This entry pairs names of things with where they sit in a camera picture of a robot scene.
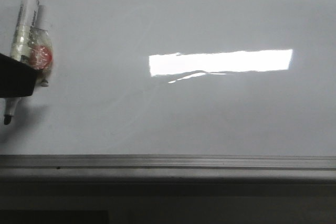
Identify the red magnet taped to marker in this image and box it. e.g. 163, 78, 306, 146
28, 28, 54, 87

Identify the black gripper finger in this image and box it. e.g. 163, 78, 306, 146
1, 54, 39, 98

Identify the white black whiteboard marker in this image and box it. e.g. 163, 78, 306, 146
4, 0, 40, 125

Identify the aluminium whiteboard frame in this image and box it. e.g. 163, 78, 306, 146
1, 154, 335, 183

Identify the white whiteboard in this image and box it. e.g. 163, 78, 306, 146
1, 0, 335, 156

